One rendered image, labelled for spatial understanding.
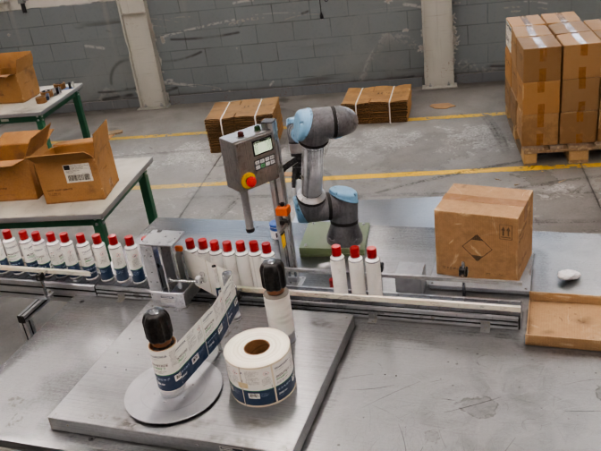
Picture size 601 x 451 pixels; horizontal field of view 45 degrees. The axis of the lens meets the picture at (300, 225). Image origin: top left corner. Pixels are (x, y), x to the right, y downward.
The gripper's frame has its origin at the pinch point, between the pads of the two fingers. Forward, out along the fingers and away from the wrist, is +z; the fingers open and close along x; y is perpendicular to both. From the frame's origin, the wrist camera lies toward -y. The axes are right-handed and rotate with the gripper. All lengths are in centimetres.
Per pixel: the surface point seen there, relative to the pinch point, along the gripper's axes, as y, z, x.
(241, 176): 6, -26, -70
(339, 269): 36, 10, -66
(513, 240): 94, 7, -46
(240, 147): 8, -37, -71
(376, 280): 49, 14, -65
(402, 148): -21, 42, 313
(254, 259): 5, 6, -66
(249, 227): 0, -3, -57
